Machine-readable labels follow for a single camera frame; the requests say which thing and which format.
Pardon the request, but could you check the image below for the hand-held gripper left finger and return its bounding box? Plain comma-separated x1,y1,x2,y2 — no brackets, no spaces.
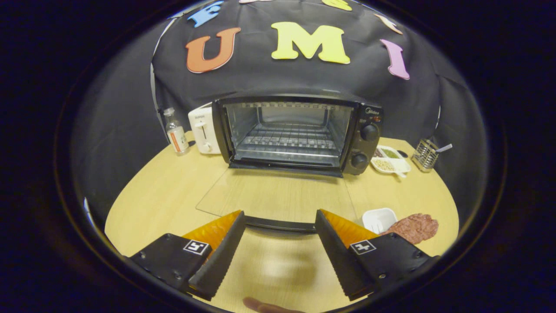
129,210,246,301

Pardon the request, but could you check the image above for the black toaster oven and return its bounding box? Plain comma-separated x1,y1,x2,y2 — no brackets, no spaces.
195,93,384,233

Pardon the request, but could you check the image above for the white pop-up toaster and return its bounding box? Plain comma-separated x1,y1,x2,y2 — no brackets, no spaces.
188,104,222,155

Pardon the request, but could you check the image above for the small clear bottle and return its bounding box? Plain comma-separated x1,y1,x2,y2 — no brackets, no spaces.
163,107,190,156

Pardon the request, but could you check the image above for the wire mesh utensil holder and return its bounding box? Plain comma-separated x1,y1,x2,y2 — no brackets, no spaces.
411,139,440,173

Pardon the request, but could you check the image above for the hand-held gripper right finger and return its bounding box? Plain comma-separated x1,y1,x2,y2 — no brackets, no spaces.
314,209,439,301

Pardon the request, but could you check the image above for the reddish brown meat piece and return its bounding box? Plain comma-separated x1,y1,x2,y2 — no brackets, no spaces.
381,213,439,245

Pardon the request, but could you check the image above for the white divided dish with beans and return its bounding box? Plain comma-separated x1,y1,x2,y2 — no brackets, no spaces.
371,145,412,178

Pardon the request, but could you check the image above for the small white ribbed dish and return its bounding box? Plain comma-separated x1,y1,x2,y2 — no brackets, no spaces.
362,208,398,234

